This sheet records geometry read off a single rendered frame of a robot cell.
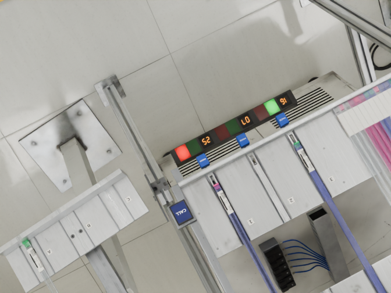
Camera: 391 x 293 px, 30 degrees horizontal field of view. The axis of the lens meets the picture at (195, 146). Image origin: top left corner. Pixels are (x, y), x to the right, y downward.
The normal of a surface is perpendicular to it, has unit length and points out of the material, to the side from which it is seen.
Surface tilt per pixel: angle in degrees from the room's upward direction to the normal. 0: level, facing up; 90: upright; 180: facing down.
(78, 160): 90
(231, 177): 47
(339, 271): 0
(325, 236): 0
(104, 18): 0
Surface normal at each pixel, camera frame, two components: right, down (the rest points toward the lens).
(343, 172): -0.05, -0.25
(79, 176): -0.47, -0.70
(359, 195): 0.30, 0.44
